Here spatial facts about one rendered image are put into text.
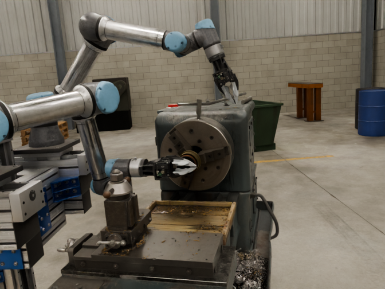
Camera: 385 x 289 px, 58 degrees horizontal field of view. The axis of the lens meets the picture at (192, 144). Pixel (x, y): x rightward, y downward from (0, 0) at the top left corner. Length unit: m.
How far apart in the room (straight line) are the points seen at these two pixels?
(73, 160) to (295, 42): 10.90
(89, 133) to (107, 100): 0.22
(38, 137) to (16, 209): 0.54
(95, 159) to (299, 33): 11.06
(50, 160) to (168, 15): 10.19
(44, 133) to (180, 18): 10.13
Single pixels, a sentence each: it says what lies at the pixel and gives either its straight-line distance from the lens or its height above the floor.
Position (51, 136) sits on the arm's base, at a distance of 1.66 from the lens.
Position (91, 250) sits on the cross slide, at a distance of 1.07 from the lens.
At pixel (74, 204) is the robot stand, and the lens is 1.67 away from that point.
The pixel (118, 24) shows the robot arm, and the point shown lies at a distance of 1.48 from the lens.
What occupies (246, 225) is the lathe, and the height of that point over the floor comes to 0.70.
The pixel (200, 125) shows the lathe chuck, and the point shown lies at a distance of 1.48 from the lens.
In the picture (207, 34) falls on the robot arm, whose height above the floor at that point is 1.58.
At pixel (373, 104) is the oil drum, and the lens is 7.63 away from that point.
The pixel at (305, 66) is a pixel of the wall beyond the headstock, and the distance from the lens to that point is 12.19.
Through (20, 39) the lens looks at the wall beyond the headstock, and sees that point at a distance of 12.42.
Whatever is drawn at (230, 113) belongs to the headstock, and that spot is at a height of 1.24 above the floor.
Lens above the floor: 1.42
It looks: 11 degrees down
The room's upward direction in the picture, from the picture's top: 4 degrees counter-clockwise
